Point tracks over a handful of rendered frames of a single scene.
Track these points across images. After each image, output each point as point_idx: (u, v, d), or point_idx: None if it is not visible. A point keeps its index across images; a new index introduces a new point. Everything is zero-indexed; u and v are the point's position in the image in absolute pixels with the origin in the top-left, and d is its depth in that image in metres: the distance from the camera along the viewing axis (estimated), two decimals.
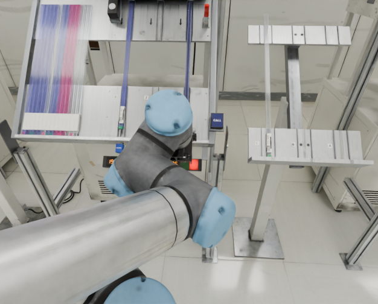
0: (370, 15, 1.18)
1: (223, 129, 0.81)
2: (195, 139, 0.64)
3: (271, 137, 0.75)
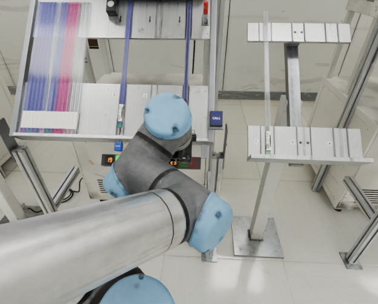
0: (370, 14, 1.18)
1: (222, 128, 0.80)
2: (195, 140, 0.64)
3: (270, 135, 0.75)
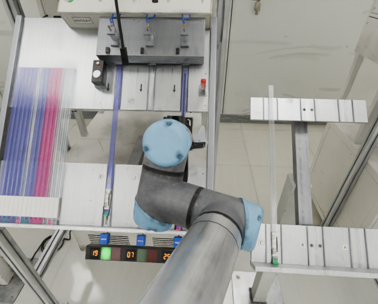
0: None
1: None
2: None
3: (277, 237, 0.65)
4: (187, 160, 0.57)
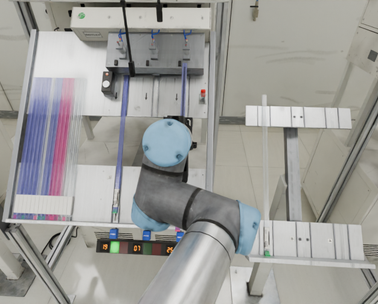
0: (371, 73, 1.16)
1: None
2: None
3: (269, 232, 0.73)
4: (187, 160, 0.57)
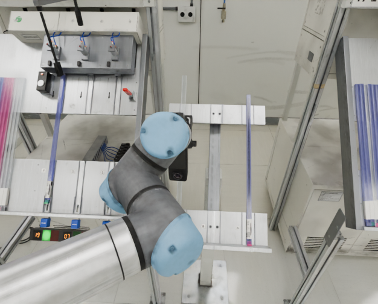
0: (309, 73, 1.22)
1: None
2: None
3: None
4: (186, 158, 0.57)
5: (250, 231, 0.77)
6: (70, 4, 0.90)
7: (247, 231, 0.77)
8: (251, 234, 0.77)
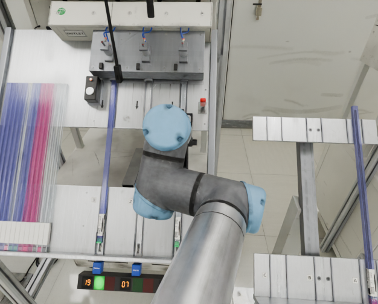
0: None
1: None
2: None
3: (180, 222, 0.69)
4: (187, 155, 0.57)
5: (375, 286, 0.59)
6: None
7: (371, 286, 0.59)
8: (376, 290, 0.59)
